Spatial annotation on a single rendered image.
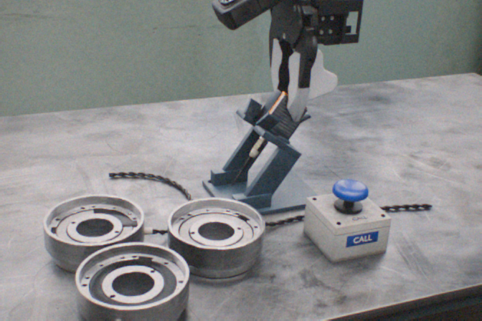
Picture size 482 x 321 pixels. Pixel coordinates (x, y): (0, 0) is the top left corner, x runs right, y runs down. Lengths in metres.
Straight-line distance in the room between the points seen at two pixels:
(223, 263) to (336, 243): 0.13
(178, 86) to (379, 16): 0.84
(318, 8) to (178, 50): 1.64
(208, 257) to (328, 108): 0.55
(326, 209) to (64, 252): 0.29
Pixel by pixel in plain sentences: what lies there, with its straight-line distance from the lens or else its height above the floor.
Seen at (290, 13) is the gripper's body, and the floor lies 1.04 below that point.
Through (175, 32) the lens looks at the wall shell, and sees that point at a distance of 2.36.
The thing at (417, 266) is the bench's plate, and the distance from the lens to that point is 0.77.
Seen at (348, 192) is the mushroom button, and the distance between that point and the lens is 0.74.
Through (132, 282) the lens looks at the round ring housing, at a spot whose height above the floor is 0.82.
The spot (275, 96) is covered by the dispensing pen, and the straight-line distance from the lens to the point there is 0.82.
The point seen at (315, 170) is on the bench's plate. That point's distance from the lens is 0.94.
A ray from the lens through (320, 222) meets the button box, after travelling 0.76.
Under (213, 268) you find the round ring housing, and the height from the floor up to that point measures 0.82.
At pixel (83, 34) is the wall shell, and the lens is 2.29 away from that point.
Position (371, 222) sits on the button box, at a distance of 0.75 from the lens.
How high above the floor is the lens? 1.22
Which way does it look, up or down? 25 degrees down
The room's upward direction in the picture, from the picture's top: 3 degrees clockwise
